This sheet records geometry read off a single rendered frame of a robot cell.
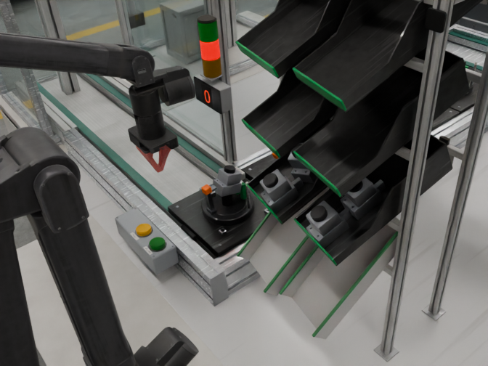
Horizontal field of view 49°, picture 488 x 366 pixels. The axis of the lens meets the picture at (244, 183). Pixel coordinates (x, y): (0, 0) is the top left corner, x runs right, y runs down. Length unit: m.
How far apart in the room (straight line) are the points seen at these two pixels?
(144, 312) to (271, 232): 0.38
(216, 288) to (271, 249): 0.18
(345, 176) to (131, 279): 0.75
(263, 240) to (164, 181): 0.51
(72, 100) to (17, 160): 1.68
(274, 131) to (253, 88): 1.24
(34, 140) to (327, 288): 0.74
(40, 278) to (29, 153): 1.02
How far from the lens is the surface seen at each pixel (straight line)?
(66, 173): 0.55
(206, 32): 1.42
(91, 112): 2.14
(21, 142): 0.59
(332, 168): 0.93
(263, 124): 1.06
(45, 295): 1.52
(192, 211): 1.47
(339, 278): 1.15
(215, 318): 1.35
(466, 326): 1.39
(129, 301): 1.43
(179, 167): 1.73
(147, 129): 1.11
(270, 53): 0.95
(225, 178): 1.38
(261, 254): 1.27
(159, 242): 1.39
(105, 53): 1.04
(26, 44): 1.02
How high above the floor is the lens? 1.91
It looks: 38 degrees down
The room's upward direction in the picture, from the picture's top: 4 degrees counter-clockwise
